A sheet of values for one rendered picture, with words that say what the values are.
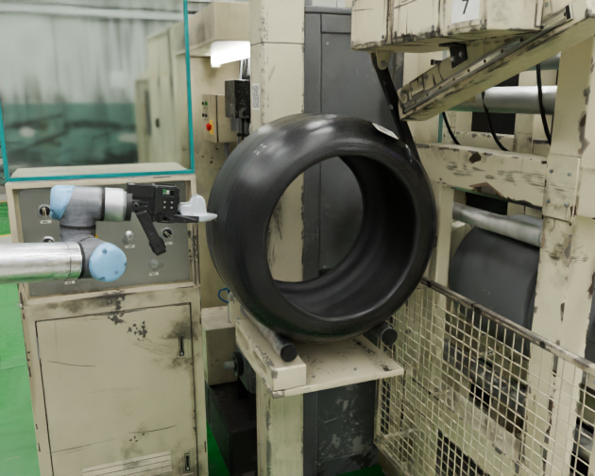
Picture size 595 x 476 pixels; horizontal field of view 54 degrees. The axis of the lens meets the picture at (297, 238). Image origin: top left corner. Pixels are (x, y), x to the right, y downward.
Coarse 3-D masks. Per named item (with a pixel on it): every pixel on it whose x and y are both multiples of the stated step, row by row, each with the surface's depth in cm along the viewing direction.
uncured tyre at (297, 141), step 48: (240, 144) 146; (288, 144) 130; (336, 144) 132; (384, 144) 137; (240, 192) 130; (384, 192) 169; (432, 192) 148; (240, 240) 130; (384, 240) 171; (432, 240) 148; (240, 288) 135; (288, 288) 167; (336, 288) 172; (384, 288) 162; (288, 336) 143; (336, 336) 145
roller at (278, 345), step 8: (256, 320) 160; (264, 328) 153; (264, 336) 152; (272, 336) 148; (280, 336) 146; (272, 344) 146; (280, 344) 143; (288, 344) 142; (280, 352) 141; (288, 352) 141; (296, 352) 142; (288, 360) 141
